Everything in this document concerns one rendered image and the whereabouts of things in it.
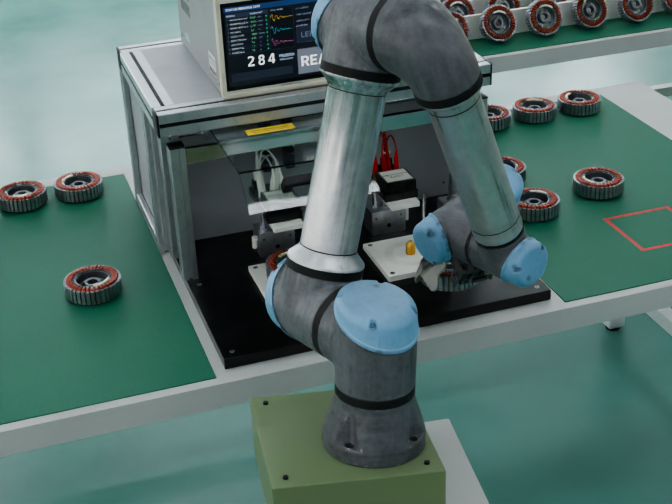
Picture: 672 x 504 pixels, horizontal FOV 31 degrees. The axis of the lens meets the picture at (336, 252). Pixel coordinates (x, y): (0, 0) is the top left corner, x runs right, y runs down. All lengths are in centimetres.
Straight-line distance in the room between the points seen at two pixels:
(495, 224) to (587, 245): 80
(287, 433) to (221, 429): 148
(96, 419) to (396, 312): 66
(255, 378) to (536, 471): 116
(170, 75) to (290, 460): 99
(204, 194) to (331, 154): 84
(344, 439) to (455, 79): 53
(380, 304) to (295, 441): 25
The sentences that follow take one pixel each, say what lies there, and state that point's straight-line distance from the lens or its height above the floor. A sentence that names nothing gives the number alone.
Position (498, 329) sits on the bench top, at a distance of 226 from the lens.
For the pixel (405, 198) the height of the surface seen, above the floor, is 88.
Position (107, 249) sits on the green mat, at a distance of 259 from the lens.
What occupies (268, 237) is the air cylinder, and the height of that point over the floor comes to 81.
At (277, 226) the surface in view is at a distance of 232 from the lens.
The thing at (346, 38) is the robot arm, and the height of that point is 141.
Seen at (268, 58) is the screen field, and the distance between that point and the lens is 230.
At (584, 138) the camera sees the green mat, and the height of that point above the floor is 75.
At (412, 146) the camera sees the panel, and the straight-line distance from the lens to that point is 261.
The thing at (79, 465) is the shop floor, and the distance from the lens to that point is 323.
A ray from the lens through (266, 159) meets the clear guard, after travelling 215.
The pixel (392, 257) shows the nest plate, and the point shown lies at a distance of 240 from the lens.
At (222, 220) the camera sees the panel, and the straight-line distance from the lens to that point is 253.
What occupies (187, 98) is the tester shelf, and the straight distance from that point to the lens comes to 232.
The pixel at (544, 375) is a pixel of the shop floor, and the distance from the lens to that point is 346.
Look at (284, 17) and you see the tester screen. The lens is 229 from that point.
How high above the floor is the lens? 192
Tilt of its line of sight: 28 degrees down
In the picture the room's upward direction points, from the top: 3 degrees counter-clockwise
